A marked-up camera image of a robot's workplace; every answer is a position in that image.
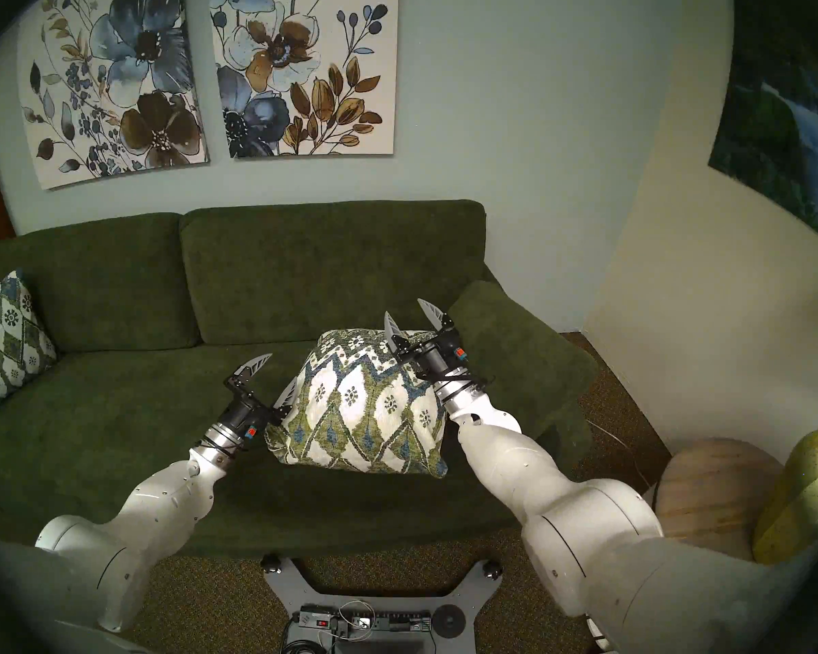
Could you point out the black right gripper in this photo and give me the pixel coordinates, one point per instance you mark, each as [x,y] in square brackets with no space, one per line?
[436,360]

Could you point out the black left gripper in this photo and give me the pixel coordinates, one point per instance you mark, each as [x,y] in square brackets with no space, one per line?
[249,414]

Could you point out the green white patterned cushion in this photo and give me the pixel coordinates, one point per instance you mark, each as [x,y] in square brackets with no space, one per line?
[10,339]
[354,407]

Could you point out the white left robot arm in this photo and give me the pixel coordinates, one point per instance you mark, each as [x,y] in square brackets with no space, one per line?
[143,516]

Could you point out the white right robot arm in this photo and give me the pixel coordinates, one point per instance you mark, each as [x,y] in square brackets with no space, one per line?
[552,496]

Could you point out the wide green sofa back cushion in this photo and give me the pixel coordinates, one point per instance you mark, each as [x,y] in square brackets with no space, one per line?
[327,264]

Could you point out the narrow green sofa back cushion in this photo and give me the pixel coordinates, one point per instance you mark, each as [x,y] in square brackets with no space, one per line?
[95,278]

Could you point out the green sofa armrest bolster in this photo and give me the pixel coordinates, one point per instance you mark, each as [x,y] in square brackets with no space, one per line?
[525,360]

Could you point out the dark green fabric sofa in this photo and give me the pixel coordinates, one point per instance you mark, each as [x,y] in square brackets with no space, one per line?
[109,421]

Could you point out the black base knob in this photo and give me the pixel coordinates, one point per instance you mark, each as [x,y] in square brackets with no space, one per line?
[493,568]
[270,563]

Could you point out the black power strip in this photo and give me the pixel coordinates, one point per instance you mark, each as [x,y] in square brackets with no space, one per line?
[395,620]

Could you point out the floral canvas with brown leaves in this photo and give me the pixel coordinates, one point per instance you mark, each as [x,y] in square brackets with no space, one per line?
[300,67]

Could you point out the black round base disc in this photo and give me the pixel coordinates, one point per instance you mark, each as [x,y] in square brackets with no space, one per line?
[448,620]

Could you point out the floral canvas with dark flowers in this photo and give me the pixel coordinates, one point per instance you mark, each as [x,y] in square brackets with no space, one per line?
[129,80]

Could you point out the round wooden ball stool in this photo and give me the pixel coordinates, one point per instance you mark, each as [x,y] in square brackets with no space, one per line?
[716,489]

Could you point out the white slatted chair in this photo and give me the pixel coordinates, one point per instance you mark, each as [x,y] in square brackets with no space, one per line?
[596,632]

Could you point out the gold metallic vase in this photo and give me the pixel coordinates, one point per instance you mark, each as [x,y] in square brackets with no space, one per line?
[804,496]

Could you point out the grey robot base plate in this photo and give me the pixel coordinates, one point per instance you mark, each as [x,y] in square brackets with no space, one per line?
[382,591]

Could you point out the waterfall landscape wall poster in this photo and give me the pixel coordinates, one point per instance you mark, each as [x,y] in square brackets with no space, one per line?
[784,121]

